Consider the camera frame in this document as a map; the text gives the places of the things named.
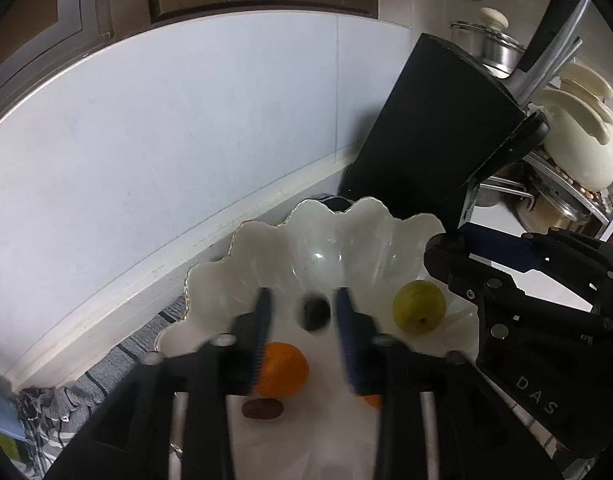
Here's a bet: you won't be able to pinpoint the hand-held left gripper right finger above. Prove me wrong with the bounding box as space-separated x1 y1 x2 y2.
333 287 552 480

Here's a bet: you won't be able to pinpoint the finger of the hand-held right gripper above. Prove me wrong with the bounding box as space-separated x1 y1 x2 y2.
423 236 613 341
456 224 613 291

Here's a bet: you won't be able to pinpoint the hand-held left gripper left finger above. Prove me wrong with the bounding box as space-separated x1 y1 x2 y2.
46 287 277 480

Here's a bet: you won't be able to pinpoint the green apple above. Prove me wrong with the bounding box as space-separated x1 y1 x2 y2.
392 281 447 335

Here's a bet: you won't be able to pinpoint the white scalloped bowl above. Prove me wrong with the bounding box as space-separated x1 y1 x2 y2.
154 197 482 480

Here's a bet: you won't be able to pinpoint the wide steel pot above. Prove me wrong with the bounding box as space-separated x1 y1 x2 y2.
473 160 537 211

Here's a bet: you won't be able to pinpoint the small steel pot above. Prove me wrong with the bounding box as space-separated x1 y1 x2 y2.
516 180 613 241

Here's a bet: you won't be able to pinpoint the stainless steel pots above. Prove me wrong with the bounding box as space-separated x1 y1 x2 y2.
523 152 613 243

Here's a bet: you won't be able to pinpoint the black knife block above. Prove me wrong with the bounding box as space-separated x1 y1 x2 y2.
336 32 549 231

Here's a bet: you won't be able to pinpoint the white ceramic pot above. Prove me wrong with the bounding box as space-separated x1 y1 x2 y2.
531 62 613 193

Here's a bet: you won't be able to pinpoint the steel pot with lid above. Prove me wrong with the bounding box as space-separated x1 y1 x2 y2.
449 7 527 78

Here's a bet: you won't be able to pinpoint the black and white checked cloth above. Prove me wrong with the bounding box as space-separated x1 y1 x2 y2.
16 305 187 480

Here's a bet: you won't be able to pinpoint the black handled kitchen shears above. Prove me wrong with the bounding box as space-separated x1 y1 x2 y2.
469 111 550 188

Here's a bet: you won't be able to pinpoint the black handled knife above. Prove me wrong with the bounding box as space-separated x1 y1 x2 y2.
516 55 577 107
516 0 593 73
511 35 584 98

